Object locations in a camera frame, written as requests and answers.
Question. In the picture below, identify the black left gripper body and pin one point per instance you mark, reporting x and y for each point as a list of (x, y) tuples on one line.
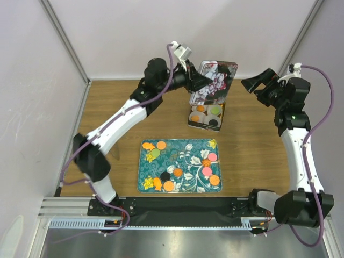
[(181, 78)]

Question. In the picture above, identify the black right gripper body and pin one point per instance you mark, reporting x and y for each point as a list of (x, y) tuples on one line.
[(273, 96)]

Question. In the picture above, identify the gold tin lid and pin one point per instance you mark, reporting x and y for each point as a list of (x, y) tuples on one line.
[(221, 74)]

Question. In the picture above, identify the orange round cookie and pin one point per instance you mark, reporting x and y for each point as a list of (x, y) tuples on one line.
[(200, 108), (195, 118)]

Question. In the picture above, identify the green sandwich cookie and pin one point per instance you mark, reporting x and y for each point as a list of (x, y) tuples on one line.
[(215, 110), (155, 152)]

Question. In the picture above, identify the gold cookie tin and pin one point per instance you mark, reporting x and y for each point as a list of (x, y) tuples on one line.
[(205, 127)]

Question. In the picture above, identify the black sandwich cookie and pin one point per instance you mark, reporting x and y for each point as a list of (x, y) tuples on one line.
[(213, 122), (165, 176)]

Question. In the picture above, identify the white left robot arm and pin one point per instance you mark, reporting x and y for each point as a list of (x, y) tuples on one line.
[(90, 150)]

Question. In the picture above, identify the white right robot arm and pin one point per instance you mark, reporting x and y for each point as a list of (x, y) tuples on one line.
[(306, 203)]

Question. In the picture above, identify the white paper cup back left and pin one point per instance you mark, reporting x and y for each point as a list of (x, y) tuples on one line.
[(193, 108)]

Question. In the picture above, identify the white paper cup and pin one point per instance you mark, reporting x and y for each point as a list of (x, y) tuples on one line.
[(193, 108), (208, 118), (199, 114), (209, 107)]

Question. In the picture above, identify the white paper cup back right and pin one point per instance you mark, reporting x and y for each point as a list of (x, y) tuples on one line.
[(209, 107)]

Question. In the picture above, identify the white paper cup front left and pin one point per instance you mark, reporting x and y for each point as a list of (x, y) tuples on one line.
[(199, 114)]

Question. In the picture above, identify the white paper cup front right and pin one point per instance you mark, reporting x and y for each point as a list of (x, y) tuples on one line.
[(208, 118)]

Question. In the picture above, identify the orange dotted cookie top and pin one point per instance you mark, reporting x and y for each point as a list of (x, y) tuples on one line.
[(161, 145)]

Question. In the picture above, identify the orange dotted cookie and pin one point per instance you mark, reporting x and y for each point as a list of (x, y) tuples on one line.
[(161, 145), (169, 186), (214, 180)]

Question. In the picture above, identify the pink sandwich cookie upper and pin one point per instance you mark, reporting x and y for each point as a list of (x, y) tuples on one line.
[(212, 157)]

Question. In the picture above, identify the pink sandwich cookie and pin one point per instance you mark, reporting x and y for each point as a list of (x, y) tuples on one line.
[(207, 171), (212, 157)]

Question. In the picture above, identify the orange fish cookie top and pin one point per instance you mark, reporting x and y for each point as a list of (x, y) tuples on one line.
[(148, 146)]

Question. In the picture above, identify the orange fish cookie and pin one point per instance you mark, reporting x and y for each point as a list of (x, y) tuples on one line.
[(157, 183), (148, 146)]

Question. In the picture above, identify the orange flower cookie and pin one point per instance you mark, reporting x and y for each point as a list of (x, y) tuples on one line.
[(206, 163)]

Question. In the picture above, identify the pink sandwich cookie lower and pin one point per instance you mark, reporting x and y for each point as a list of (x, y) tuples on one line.
[(207, 171)]

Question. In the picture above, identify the teal floral tray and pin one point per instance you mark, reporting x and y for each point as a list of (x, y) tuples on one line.
[(186, 154)]

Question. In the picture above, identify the orange swirl cookie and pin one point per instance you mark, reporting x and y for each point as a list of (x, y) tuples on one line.
[(178, 172)]

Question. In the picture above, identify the orange dotted cookie right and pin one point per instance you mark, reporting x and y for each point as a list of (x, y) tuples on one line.
[(214, 180)]

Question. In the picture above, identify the orange dotted cookie bottom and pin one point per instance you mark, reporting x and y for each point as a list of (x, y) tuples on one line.
[(169, 186)]

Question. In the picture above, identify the orange fish cookie bottom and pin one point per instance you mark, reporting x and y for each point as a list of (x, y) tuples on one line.
[(157, 183)]

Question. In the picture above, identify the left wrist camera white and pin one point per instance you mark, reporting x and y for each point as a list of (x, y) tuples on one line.
[(182, 53)]

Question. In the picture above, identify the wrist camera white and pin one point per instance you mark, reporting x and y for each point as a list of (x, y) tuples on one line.
[(294, 70), (182, 53)]

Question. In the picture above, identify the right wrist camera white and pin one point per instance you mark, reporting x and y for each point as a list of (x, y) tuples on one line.
[(294, 70)]

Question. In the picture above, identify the white cable duct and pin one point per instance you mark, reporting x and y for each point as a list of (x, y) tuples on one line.
[(104, 224)]

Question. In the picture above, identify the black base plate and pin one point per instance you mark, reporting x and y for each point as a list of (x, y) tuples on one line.
[(190, 211)]

